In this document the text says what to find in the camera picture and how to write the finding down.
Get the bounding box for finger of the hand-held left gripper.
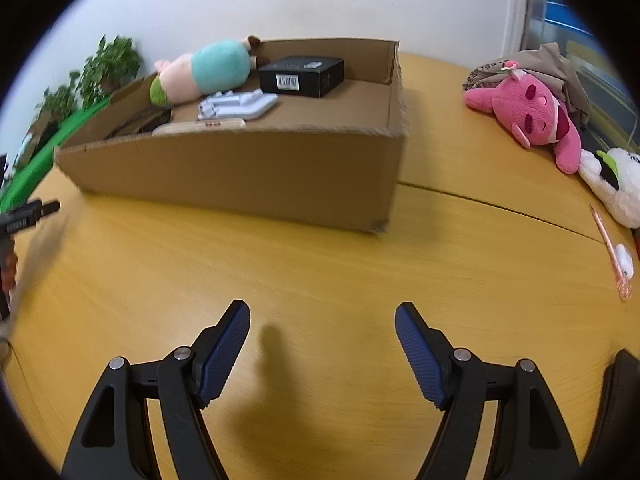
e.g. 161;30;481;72
0;199;61;234

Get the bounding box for pink pen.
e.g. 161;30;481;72
589;203;634;301

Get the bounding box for pale lavender power bank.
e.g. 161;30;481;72
197;89;279;122

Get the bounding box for white plush toy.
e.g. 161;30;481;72
579;147;640;228

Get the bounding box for black eyeglasses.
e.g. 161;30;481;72
105;107;173;140

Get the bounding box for teal and pink plush toy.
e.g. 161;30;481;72
150;35;263;108

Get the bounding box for green board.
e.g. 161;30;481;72
0;97;111;211

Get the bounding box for large potted plant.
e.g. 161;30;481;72
80;35;143;106

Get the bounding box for brown cardboard box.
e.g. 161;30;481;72
54;37;410;235

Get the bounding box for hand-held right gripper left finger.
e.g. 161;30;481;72
60;299;251;480

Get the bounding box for beige phone case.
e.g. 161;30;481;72
151;118;247;136

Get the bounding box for beige printed cloth hat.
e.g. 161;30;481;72
462;42;592;133

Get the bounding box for black product box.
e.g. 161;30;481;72
258;57;345;98

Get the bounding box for window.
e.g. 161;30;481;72
520;0;621;111

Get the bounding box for small potted plant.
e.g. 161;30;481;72
37;72;81;121

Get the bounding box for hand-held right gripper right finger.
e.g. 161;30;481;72
395;302;583;480

